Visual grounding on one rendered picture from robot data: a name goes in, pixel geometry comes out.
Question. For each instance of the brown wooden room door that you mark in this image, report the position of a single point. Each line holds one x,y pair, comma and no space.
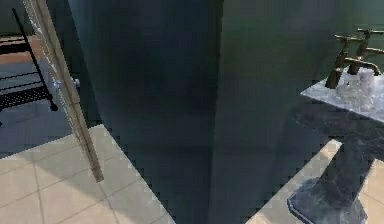
74,110

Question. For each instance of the brass tap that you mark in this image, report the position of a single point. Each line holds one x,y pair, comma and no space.
363,46
340,63

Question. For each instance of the clear glass tumbler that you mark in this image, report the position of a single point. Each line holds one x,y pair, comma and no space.
359,87

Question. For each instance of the grey marble pedestal sink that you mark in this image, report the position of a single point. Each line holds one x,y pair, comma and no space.
346,166

